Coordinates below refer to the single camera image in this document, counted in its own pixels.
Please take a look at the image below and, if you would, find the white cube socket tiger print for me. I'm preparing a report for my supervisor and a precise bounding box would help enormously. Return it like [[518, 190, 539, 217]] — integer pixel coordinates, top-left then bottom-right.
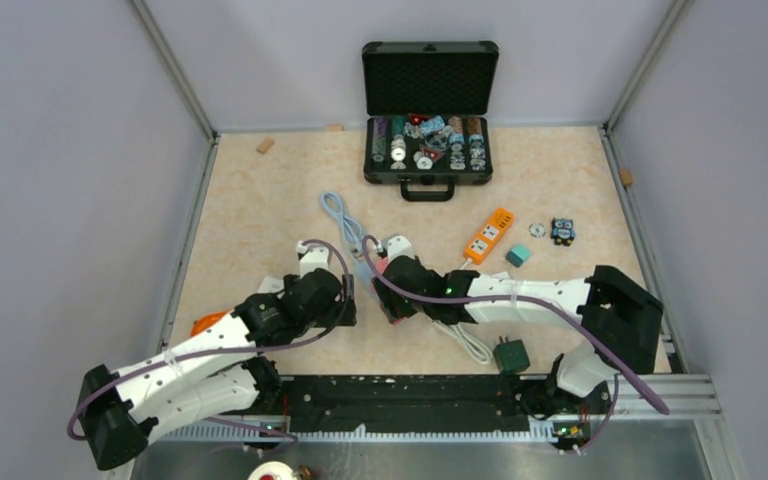
[[257, 276, 285, 294]]

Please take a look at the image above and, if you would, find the dark green cube socket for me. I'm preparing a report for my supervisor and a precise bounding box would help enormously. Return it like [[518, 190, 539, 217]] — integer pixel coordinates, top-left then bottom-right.
[[492, 336, 531, 375]]

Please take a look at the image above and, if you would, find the orange tape roll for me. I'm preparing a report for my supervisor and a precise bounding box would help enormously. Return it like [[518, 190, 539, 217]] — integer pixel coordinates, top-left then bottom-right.
[[190, 311, 227, 337]]

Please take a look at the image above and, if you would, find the small white round disc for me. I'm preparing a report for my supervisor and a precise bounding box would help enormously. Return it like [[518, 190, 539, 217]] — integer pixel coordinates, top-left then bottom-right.
[[528, 223, 547, 238]]

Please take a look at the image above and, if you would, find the blue owl figure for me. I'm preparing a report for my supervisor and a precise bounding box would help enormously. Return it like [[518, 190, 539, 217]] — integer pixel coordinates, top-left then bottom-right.
[[550, 218, 576, 246]]

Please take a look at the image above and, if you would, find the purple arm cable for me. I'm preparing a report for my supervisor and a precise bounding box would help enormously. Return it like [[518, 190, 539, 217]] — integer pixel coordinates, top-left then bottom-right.
[[65, 238, 355, 455], [360, 235, 671, 455]]

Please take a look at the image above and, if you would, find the red white emergency button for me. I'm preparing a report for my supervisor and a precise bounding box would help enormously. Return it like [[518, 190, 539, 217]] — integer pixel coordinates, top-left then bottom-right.
[[247, 461, 318, 480]]

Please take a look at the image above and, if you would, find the wooden block right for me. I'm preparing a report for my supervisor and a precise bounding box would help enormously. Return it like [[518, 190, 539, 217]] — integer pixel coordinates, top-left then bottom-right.
[[617, 167, 634, 188]]

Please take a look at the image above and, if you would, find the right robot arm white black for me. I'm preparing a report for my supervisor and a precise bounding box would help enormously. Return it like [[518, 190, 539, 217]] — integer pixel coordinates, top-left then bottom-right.
[[366, 255, 669, 414]]

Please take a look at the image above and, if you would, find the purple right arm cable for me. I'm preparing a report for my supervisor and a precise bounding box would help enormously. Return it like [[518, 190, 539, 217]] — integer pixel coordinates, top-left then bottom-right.
[[360, 235, 671, 455]]

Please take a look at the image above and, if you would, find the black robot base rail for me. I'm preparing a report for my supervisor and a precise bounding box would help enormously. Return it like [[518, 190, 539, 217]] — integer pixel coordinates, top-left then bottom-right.
[[244, 374, 614, 435]]

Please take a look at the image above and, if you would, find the orange power strip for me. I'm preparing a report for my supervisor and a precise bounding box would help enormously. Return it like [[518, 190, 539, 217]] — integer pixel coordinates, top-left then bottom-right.
[[462, 207, 514, 267]]

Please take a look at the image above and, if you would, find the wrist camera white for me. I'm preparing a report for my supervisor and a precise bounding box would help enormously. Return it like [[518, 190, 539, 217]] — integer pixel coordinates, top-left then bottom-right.
[[296, 241, 331, 277], [379, 235, 416, 260]]

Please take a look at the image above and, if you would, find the light blue coiled cable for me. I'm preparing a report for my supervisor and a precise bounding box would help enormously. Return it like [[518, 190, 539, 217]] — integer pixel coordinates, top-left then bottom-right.
[[319, 192, 375, 283]]

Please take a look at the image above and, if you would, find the black open carrying case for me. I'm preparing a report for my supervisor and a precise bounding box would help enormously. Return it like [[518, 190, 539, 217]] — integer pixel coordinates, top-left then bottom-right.
[[361, 40, 500, 202]]

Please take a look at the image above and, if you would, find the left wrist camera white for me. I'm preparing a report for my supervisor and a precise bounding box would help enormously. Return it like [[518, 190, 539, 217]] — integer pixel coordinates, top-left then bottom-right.
[[296, 241, 331, 277]]

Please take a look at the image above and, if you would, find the white coiled power cable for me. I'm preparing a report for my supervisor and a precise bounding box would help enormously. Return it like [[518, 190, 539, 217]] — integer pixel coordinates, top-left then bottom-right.
[[431, 321, 495, 366]]

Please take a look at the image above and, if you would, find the wooden block left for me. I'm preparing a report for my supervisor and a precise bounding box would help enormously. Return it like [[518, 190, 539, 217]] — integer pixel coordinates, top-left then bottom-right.
[[256, 137, 275, 155]]

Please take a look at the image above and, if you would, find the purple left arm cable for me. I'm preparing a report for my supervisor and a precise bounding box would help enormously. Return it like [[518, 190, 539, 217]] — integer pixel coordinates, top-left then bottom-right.
[[65, 238, 355, 455]]

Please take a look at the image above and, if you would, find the teal small cube adapter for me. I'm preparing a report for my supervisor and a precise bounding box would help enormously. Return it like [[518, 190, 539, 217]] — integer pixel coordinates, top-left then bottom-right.
[[505, 243, 531, 268]]

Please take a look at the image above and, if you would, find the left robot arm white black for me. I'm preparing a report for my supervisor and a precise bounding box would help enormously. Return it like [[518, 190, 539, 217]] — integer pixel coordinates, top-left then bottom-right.
[[67, 268, 356, 471]]

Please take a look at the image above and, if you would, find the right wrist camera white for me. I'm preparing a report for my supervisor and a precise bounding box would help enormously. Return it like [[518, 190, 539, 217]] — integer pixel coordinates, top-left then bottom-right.
[[379, 235, 416, 260]]

